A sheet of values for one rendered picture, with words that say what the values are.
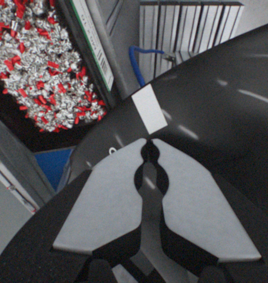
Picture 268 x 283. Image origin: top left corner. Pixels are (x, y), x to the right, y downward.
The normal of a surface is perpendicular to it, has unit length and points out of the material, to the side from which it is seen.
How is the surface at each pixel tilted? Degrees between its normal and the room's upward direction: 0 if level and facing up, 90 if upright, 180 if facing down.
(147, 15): 0
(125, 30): 0
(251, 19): 0
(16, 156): 90
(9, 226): 90
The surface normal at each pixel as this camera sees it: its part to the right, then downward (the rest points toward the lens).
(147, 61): -0.04, 0.72
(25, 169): 1.00, 0.03
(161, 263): -0.64, 0.36
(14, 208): 0.00, -0.70
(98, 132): -0.52, 0.21
